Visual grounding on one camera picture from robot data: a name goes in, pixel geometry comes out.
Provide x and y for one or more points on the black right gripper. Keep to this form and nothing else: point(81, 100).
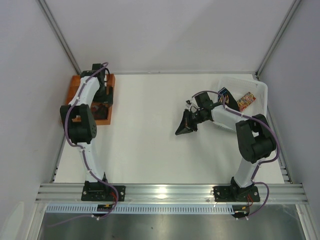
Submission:
point(189, 120)

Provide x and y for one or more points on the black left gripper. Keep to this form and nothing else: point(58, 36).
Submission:
point(103, 99)

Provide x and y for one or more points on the dark red patterned tie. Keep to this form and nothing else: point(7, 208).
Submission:
point(100, 112)

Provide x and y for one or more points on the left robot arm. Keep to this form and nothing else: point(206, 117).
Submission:
point(80, 128)

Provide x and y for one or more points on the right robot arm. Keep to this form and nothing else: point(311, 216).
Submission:
point(256, 141)

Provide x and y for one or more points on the orange wooden compartment tray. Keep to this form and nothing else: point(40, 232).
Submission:
point(73, 87)

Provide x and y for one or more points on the white plastic mesh basket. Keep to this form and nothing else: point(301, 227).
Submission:
point(239, 87)

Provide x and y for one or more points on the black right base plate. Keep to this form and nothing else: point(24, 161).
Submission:
point(232, 193)

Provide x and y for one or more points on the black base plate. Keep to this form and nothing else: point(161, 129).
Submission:
point(232, 193)
point(99, 192)

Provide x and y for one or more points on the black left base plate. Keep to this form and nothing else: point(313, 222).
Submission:
point(99, 192)

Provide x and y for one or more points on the left aluminium frame post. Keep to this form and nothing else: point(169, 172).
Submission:
point(52, 22)

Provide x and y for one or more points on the aluminium frame post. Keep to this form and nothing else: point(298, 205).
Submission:
point(52, 22)
point(278, 36)

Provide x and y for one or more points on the aluminium mounting rail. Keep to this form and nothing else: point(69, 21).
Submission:
point(290, 194)

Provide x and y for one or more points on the white slotted cable duct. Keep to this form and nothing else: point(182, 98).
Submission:
point(216, 209)

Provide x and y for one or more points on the right aluminium frame post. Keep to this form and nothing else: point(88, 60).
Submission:
point(278, 36)

